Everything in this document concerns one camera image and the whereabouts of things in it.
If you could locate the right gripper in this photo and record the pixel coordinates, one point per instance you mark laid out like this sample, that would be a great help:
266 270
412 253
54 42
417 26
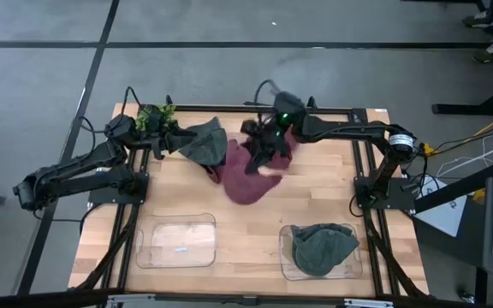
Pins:
268 137

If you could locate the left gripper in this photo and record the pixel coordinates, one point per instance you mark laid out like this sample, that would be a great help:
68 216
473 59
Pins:
156 141

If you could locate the grey-green baseball cap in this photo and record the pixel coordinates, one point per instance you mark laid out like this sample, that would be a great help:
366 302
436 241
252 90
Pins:
321 252
206 145

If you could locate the clear plastic bin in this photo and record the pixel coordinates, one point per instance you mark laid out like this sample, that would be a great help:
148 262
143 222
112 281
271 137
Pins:
174 239
287 269

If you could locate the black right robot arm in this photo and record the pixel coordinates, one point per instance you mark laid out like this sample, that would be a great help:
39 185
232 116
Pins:
345 130

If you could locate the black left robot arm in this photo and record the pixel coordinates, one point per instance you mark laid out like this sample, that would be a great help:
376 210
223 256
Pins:
71 171

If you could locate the green potted plant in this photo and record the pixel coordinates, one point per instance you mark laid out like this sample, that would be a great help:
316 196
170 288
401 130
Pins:
146 115

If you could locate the white flat box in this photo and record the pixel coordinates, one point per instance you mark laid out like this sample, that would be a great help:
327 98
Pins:
443 214

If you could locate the black desk bar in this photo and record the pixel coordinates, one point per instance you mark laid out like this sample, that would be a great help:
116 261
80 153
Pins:
456 190

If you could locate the black desk foot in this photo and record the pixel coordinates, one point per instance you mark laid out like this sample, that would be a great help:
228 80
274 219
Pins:
465 109

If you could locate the small yellow object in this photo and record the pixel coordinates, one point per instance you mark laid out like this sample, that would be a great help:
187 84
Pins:
479 196

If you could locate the black crossbar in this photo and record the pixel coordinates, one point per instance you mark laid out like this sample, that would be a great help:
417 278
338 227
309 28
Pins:
24 299

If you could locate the person's shoe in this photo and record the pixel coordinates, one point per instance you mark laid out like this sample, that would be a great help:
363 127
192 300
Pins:
490 52
477 20

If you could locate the black aluminium table frame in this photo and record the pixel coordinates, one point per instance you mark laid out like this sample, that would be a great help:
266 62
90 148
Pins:
246 108

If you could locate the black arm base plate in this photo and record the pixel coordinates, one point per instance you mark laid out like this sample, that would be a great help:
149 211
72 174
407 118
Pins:
402 199
101 197

